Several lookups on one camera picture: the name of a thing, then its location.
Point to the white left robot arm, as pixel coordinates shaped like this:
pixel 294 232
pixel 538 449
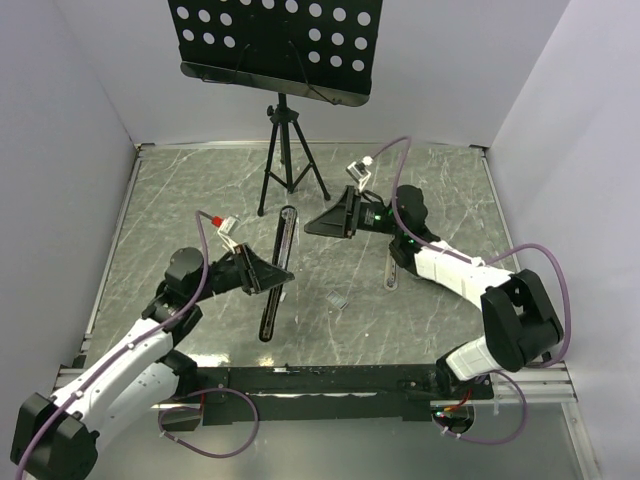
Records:
pixel 61 436

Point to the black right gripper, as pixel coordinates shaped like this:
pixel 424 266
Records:
pixel 337 222

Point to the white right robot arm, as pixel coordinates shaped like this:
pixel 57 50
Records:
pixel 520 323

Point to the black perforated music stand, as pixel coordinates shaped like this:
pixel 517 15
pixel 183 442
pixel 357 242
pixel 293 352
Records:
pixel 323 50

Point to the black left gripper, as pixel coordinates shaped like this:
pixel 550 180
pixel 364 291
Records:
pixel 255 273

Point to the small open staple box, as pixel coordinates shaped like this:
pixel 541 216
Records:
pixel 337 300

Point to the black tripod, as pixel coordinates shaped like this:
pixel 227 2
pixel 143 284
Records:
pixel 282 118

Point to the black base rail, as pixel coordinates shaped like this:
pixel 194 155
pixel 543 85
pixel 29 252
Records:
pixel 405 391

